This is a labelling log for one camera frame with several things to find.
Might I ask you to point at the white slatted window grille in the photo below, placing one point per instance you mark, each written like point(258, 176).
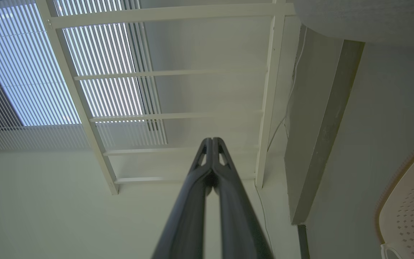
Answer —
point(23, 72)

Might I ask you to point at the white wooden railing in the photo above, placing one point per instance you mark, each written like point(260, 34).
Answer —
point(178, 12)

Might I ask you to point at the black baseboard strip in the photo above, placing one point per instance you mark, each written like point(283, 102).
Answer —
point(303, 244)

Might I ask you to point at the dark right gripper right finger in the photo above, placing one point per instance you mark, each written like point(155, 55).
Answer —
point(239, 223)

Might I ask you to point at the beige perforated laundry basket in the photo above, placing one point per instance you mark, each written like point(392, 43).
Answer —
point(412, 216)

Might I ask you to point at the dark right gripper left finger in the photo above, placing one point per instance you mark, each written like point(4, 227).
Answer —
point(187, 216)

